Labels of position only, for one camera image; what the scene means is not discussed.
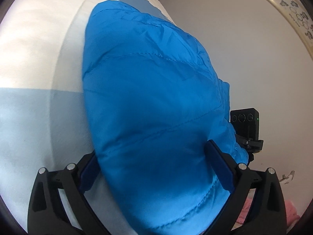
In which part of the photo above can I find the pink cloth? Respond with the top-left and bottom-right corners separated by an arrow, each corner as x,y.
234,196 -> 302,226

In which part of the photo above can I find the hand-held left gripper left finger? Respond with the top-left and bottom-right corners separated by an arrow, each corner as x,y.
28,150 -> 111,235

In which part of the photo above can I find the light blue white bedsheet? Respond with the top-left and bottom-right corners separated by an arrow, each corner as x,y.
0,0 -> 177,235

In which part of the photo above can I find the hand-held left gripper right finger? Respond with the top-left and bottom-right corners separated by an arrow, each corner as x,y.
202,139 -> 287,235

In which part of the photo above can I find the blue puffer jacket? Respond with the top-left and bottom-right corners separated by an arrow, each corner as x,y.
82,0 -> 250,235

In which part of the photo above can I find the framed wall picture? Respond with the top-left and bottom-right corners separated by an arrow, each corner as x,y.
264,0 -> 313,62

